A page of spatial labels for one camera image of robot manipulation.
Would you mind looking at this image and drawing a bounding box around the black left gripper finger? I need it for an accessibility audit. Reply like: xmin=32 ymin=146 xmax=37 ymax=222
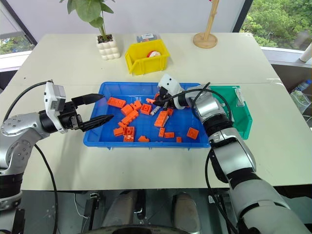
xmin=80 ymin=114 xmax=115 ymax=133
xmin=71 ymin=93 xmax=105 ymax=107

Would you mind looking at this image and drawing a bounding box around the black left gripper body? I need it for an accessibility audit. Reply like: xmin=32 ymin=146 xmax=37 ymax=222
xmin=58 ymin=100 xmax=84 ymax=133

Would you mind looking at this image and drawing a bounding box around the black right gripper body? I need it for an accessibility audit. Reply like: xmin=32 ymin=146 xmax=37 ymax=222
xmin=158 ymin=87 xmax=175 ymax=109

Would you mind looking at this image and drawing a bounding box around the blue plastic bin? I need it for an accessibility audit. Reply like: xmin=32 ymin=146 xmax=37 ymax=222
xmin=83 ymin=81 xmax=212 ymax=149

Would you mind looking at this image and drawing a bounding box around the yellow plastic bin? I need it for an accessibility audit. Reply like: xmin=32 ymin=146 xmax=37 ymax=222
xmin=124 ymin=39 xmax=171 ymax=76

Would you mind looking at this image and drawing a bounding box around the green plastic bin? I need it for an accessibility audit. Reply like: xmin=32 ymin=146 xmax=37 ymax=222
xmin=209 ymin=85 xmax=254 ymax=140

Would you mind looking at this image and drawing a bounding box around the square orange brick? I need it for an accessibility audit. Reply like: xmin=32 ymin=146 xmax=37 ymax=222
xmin=186 ymin=127 xmax=200 ymax=140
xmin=139 ymin=103 xmax=154 ymax=115

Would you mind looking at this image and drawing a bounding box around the long orange brick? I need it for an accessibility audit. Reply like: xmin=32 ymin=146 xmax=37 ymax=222
xmin=118 ymin=109 xmax=140 ymax=128
xmin=154 ymin=111 xmax=170 ymax=128

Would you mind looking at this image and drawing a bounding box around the orange building brick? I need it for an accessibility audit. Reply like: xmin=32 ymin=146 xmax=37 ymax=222
xmin=129 ymin=100 xmax=143 ymax=111
xmin=120 ymin=104 xmax=135 ymax=116

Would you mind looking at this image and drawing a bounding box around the wide flat orange brick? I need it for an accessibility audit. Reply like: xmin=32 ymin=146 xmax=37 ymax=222
xmin=107 ymin=97 xmax=127 ymax=109

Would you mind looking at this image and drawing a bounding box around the hollow orange brick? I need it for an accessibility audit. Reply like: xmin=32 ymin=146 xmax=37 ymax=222
xmin=122 ymin=126 xmax=136 ymax=143

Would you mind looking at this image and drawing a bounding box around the white bubble plant pot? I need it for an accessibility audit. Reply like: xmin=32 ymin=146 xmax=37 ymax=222
xmin=96 ymin=35 xmax=122 ymax=61

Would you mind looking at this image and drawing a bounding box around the grey box with white label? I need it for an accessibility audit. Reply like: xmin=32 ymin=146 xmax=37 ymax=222
xmin=136 ymin=32 xmax=162 ymax=44

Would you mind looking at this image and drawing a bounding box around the wooden stand with round base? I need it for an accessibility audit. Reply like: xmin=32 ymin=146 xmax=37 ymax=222
xmin=193 ymin=0 xmax=218 ymax=49

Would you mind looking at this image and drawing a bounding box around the green leafy plant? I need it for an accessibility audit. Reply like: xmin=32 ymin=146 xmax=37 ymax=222
xmin=59 ymin=0 xmax=116 ymax=42

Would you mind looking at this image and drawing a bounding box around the clear water bottle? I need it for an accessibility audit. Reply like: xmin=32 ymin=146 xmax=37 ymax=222
xmin=290 ymin=78 xmax=312 ymax=98

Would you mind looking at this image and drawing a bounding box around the white cylinder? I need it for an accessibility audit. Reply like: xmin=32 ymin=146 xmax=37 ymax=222
xmin=299 ymin=39 xmax=312 ymax=63

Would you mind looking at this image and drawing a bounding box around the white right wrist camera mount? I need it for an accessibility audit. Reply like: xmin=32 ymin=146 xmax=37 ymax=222
xmin=157 ymin=73 xmax=193 ymax=110

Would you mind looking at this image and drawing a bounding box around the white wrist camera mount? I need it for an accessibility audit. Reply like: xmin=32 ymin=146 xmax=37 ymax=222
xmin=157 ymin=73 xmax=193 ymax=110
xmin=43 ymin=81 xmax=68 ymax=134

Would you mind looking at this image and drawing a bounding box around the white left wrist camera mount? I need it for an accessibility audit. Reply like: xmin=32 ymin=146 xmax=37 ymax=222
xmin=43 ymin=81 xmax=68 ymax=134

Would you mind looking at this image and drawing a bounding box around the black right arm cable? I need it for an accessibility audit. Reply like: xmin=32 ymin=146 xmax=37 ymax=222
xmin=163 ymin=82 xmax=238 ymax=234

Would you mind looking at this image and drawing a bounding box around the black metal frame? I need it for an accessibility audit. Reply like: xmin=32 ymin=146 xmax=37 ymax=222
xmin=85 ymin=192 xmax=101 ymax=231

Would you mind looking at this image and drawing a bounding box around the thin white cable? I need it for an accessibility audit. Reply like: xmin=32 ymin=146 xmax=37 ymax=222
xmin=74 ymin=193 xmax=90 ymax=219

